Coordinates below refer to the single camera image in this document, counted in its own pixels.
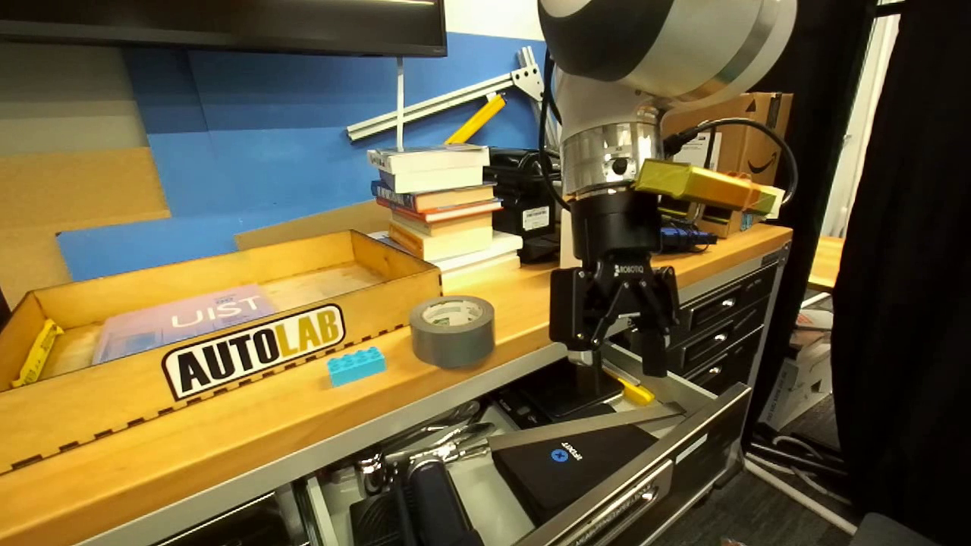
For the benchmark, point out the stack of books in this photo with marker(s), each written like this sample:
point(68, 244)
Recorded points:
point(442, 206)

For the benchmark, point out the black tool cabinet drawers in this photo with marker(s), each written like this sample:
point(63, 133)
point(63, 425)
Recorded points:
point(723, 333)

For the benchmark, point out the wooden tray with AutoLab sticker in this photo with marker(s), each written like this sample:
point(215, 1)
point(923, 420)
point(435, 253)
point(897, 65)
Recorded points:
point(90, 358)

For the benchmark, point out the cardboard box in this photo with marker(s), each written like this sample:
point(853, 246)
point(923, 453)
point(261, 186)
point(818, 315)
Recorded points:
point(739, 138)

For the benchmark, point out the black case with blue logo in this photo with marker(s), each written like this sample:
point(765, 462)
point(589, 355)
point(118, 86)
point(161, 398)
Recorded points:
point(552, 475)

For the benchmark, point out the aluminium extrusion bar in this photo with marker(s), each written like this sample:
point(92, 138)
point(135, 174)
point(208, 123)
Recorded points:
point(524, 76)

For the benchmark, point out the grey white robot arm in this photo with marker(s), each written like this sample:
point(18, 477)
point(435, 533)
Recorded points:
point(620, 67)

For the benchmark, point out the grey duct tape roll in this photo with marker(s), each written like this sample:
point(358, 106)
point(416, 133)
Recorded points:
point(453, 333)

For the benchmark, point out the yellow tool in tray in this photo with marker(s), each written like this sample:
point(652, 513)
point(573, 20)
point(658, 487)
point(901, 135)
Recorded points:
point(36, 354)

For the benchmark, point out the black monitor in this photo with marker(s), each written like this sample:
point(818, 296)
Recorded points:
point(396, 27)

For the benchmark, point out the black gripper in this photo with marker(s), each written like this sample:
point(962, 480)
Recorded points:
point(615, 235)

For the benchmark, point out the blue toy building brick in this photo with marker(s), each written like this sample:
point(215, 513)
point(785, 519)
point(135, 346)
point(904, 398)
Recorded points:
point(357, 364)

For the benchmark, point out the metal drawer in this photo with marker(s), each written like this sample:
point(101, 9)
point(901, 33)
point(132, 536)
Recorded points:
point(358, 497)

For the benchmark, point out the black electronic box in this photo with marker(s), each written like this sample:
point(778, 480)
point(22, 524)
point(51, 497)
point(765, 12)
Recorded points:
point(525, 204)

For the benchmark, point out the yellow bar tool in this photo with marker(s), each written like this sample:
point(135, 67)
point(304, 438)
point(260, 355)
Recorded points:
point(476, 123)

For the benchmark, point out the small yellow block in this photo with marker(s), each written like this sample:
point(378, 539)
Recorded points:
point(637, 394)

